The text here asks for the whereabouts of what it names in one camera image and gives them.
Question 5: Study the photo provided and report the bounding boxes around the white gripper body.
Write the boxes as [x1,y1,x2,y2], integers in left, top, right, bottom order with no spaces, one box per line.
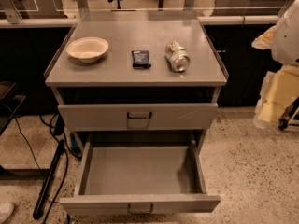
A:
[251,0,299,65]

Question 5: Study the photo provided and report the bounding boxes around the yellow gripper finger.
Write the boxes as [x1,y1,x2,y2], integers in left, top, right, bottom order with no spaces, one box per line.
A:
[253,65,299,129]

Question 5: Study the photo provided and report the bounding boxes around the silver green 7up can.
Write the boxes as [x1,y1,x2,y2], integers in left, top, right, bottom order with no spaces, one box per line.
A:
[165,41,191,73]

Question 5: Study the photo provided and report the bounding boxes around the grey metal drawer cabinet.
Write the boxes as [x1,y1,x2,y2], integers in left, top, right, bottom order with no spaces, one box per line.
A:
[46,11,227,146]

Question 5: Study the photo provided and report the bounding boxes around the open grey middle drawer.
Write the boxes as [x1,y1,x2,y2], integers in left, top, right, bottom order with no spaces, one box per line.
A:
[60,143,221,216]

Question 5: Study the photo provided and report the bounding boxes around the closed grey top drawer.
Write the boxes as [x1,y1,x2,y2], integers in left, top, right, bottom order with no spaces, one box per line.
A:
[58,103,218,132]

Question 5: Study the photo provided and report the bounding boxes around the wheeled cart base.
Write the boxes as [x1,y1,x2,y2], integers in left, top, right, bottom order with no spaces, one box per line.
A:
[278,97,299,130]

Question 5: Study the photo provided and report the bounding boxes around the dark blue snack packet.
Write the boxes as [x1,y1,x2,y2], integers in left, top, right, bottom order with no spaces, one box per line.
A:
[132,50,151,69]

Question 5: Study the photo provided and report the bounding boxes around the white paper bowl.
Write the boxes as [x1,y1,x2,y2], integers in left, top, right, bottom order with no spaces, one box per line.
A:
[66,37,109,63]

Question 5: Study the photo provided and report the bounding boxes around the black bar on floor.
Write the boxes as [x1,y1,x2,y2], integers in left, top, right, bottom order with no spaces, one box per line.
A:
[33,140,64,220]

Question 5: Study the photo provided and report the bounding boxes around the dark side table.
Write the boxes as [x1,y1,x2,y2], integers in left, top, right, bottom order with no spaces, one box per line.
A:
[0,81,26,135]

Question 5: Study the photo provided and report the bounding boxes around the white shoe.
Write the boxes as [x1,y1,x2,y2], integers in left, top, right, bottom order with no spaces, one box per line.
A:
[0,202,15,224]

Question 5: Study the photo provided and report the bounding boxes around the black cable on floor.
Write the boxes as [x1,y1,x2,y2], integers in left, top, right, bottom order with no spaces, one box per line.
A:
[0,103,82,224]

